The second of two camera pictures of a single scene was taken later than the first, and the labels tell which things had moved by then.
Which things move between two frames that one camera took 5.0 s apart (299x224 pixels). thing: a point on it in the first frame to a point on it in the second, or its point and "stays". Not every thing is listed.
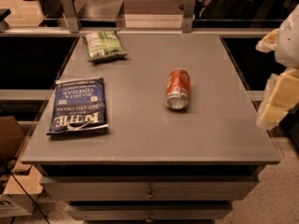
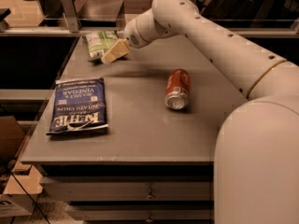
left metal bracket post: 69,7 stays
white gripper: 289,44 to 133,35
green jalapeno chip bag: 104,46 stays
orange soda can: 177,89 stays
